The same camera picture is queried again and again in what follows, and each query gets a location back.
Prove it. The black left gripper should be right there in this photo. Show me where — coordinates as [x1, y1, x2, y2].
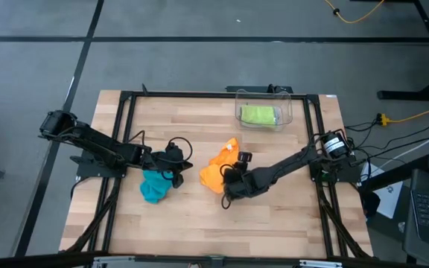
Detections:
[150, 142, 194, 174]

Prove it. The orange microfiber towel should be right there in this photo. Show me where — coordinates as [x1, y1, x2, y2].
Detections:
[199, 137, 241, 194]

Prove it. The teal microfiber towel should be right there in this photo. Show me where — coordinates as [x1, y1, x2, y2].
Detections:
[139, 170, 174, 205]

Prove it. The lime green microfiber towel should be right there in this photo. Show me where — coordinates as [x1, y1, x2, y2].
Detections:
[239, 104, 277, 128]

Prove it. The clear plastic bin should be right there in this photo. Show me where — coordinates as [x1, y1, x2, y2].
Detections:
[234, 88, 294, 132]

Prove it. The dark blue pouch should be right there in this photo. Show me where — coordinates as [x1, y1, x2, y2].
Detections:
[361, 191, 382, 221]

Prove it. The white paper sheet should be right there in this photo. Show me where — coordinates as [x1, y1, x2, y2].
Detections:
[359, 162, 404, 220]

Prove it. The black rig beam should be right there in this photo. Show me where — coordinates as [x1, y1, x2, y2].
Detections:
[0, 251, 398, 268]

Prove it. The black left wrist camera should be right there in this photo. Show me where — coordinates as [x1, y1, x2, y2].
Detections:
[171, 172, 185, 189]

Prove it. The black aluminium table frame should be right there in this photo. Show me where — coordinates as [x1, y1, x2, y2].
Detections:
[65, 89, 374, 261]

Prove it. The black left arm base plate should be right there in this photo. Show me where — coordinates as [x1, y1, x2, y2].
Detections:
[69, 147, 130, 179]

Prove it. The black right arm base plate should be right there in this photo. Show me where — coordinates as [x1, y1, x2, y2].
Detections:
[307, 152, 363, 184]

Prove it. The silver metal bracket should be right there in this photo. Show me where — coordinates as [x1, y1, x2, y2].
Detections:
[298, 258, 344, 268]
[92, 255, 136, 268]

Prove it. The yellow power plug cord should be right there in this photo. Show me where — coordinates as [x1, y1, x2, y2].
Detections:
[375, 108, 429, 127]

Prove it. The black cable bundle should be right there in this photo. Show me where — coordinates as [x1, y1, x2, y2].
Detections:
[344, 122, 429, 165]

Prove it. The black desk frame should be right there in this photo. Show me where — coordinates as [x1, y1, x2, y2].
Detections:
[377, 0, 429, 102]

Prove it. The white cable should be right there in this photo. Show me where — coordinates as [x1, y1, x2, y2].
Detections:
[378, 123, 429, 169]

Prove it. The yellow extension cord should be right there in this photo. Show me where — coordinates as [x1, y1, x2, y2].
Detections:
[323, 0, 386, 25]

